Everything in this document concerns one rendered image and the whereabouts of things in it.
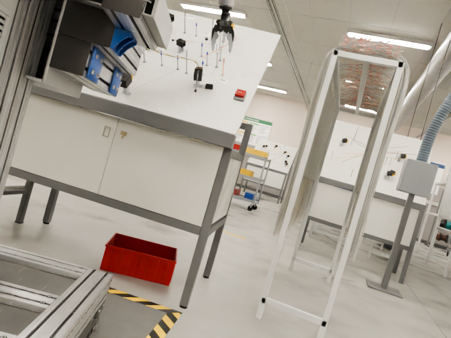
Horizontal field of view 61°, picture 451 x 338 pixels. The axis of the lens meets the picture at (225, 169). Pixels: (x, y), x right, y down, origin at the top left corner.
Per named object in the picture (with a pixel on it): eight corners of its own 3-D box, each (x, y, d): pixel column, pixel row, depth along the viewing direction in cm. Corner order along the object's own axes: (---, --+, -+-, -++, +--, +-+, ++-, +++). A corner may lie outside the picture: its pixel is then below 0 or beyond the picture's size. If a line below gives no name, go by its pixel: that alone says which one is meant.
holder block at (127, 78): (113, 102, 188) (110, 85, 181) (125, 88, 197) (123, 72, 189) (121, 104, 188) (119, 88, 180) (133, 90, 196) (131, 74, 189)
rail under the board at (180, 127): (231, 149, 179) (235, 135, 179) (10, 86, 196) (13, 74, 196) (232, 149, 185) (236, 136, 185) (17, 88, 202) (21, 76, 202)
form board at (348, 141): (403, 284, 407) (447, 133, 404) (294, 247, 442) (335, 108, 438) (394, 271, 476) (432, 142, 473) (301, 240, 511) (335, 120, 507)
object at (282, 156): (278, 204, 1050) (295, 145, 1046) (237, 191, 1084) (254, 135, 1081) (282, 203, 1119) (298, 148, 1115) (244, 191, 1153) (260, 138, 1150)
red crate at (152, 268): (170, 286, 209) (176, 262, 208) (98, 269, 204) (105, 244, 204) (171, 269, 237) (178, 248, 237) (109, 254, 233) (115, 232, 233)
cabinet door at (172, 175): (201, 227, 184) (223, 147, 183) (97, 194, 192) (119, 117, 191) (201, 226, 187) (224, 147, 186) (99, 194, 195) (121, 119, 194)
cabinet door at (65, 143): (97, 194, 193) (118, 117, 192) (2, 163, 201) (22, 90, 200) (98, 194, 195) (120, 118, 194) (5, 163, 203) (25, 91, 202)
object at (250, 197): (256, 210, 723) (272, 155, 720) (251, 212, 674) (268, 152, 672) (208, 195, 749) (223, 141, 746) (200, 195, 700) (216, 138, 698)
